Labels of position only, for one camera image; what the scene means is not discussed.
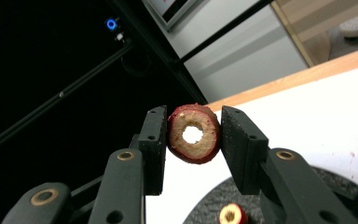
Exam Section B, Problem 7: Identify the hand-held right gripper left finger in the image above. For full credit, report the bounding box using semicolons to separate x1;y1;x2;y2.
129;105;168;197

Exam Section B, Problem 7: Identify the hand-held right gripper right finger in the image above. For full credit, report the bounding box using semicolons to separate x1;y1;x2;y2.
220;105;270;196

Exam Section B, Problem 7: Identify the cored red hawthorn fruit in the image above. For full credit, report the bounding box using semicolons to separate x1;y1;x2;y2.
167;103;222;165
218;203;249;224

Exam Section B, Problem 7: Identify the black textured plate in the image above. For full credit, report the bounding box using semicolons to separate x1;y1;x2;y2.
182;165;358;224

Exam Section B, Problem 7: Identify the blue lit round button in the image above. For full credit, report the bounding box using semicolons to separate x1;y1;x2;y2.
104;18;118;31

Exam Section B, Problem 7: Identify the thin black cable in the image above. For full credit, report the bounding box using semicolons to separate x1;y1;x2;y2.
119;52;153;77

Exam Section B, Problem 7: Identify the black metal frame bar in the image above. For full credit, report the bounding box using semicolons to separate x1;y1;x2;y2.
0;43;134;158
106;0;209;105
178;0;274;64

